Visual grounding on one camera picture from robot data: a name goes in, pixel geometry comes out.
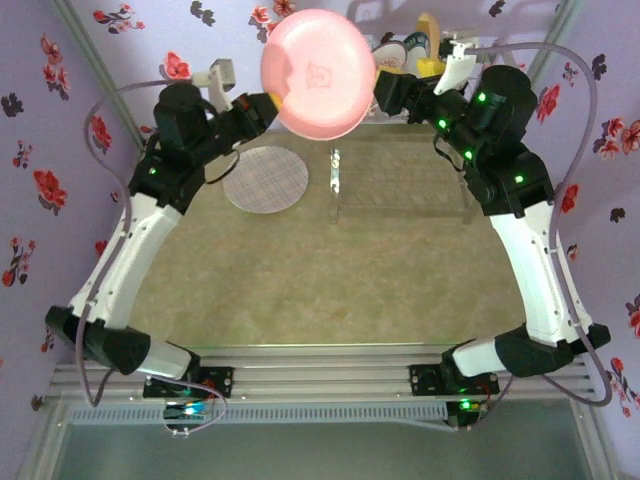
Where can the yellow plate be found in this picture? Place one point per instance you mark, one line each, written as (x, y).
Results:
(429, 27)

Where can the right circuit board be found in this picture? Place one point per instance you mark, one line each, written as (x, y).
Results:
(467, 407)

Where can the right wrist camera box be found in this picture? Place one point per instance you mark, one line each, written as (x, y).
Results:
(457, 70)

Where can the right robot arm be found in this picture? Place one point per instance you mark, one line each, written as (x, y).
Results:
(535, 270)

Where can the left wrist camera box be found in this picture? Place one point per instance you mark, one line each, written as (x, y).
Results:
(222, 72)

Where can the circuit board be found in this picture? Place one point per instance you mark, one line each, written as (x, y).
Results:
(187, 410)
(467, 407)

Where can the white plaid plate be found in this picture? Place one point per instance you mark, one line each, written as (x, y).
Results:
(265, 180)

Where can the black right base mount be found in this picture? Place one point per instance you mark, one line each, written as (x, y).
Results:
(422, 380)

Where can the steel dish rack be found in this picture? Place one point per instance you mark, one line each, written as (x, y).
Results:
(400, 170)

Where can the white plate orange sunburst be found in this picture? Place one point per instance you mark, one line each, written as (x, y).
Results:
(390, 56)

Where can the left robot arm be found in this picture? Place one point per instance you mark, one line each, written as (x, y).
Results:
(135, 250)

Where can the aluminium corner post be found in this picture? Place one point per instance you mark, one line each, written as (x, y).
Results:
(555, 35)
(100, 65)

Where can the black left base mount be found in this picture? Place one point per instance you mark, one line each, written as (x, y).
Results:
(222, 382)

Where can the aluminium rail beam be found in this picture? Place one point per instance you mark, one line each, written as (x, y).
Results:
(320, 375)

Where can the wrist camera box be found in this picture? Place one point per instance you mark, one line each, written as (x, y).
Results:
(222, 72)
(457, 70)

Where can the pink plate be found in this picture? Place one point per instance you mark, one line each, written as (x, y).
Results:
(320, 75)

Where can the left circuit board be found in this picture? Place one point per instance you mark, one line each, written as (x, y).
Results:
(187, 410)

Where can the white plate green rim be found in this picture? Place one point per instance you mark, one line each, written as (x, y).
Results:
(417, 42)

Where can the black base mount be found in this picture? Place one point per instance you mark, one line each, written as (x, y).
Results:
(222, 382)
(422, 380)

